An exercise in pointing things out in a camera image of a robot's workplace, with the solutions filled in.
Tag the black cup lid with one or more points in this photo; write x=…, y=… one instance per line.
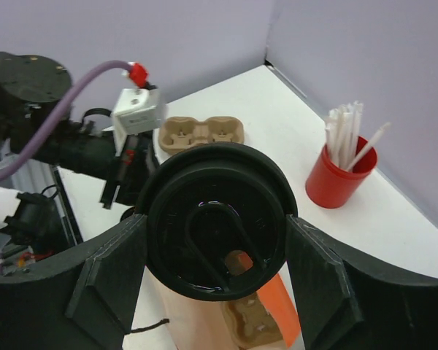
x=216, y=217

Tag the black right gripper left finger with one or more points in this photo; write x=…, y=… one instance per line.
x=82, y=298

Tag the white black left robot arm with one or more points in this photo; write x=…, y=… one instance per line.
x=35, y=94

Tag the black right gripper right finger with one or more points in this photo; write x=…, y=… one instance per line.
x=348, y=299

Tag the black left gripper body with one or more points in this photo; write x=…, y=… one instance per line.
x=77, y=147

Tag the brown cardboard cup carrier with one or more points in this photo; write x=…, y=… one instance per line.
x=249, y=323

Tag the red cylindrical straw holder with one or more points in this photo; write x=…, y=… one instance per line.
x=331, y=187

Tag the orange paper bag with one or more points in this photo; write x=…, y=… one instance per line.
x=166, y=320

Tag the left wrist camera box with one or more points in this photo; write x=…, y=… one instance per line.
x=136, y=111

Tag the white wrapped straw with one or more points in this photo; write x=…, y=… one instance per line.
x=370, y=144

